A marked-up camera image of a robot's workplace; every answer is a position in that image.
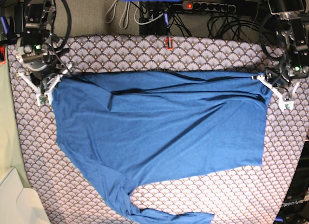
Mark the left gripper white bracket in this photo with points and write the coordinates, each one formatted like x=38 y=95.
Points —
x=284 y=102

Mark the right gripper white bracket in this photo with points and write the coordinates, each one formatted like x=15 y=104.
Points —
x=44 y=87

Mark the blue long-sleeve T-shirt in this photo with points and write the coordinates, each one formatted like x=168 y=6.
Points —
x=124 y=130

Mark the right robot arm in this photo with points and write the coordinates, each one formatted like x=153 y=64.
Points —
x=39 y=50

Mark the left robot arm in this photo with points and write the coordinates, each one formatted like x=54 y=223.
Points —
x=293 y=65

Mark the red clamp left edge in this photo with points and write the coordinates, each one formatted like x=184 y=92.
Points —
x=2 y=55

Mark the patterned fan-motif tablecloth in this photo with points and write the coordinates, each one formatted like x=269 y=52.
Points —
x=248 y=195

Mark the black OpenArm case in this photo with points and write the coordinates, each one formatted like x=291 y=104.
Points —
x=295 y=207

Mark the white plastic bin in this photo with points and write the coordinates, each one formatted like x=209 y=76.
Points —
x=18 y=204

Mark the red black table clamp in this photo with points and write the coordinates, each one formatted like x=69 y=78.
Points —
x=169 y=43

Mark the black power strip red switch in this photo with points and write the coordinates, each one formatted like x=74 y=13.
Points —
x=208 y=7

